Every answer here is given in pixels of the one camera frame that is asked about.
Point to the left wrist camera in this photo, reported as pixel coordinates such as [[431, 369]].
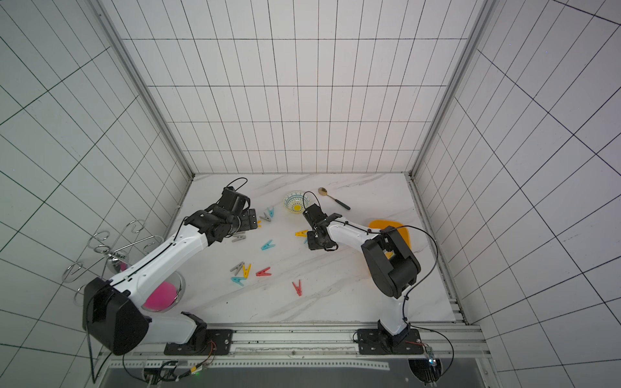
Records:
[[234, 201]]

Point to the grey clothespin lower left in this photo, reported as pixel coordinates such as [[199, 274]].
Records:
[[238, 268]]

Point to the teal clothespin lower left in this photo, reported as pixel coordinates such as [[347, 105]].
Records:
[[238, 280]]

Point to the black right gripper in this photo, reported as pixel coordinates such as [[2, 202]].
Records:
[[319, 240]]

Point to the red clothespin bottom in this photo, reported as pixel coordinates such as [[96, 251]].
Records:
[[298, 287]]

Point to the red clothespin lower centre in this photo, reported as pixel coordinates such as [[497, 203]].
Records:
[[264, 272]]

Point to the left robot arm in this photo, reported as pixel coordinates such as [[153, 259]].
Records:
[[112, 309]]

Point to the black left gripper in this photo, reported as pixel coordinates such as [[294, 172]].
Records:
[[247, 225]]

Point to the patterned small bowl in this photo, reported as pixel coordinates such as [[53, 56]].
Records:
[[296, 202]]

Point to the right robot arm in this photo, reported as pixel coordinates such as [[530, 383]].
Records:
[[393, 267]]

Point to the red clothespin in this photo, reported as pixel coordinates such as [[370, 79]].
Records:
[[264, 272], [298, 287]]

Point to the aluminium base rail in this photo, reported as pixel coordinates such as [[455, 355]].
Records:
[[297, 345]]

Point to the pink bowl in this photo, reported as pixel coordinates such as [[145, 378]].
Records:
[[167, 295]]

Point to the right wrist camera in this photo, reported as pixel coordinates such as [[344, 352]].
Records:
[[314, 215]]

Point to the grey clothespin pair left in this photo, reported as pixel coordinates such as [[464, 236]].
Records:
[[238, 237]]

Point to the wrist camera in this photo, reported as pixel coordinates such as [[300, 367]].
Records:
[[314, 215], [234, 201]]

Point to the yellow clothespin lower left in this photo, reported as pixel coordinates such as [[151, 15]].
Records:
[[246, 270]]

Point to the metal wire cup rack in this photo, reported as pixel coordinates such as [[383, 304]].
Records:
[[113, 254]]

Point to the teal clothespin centre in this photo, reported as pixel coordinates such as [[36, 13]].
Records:
[[267, 245]]

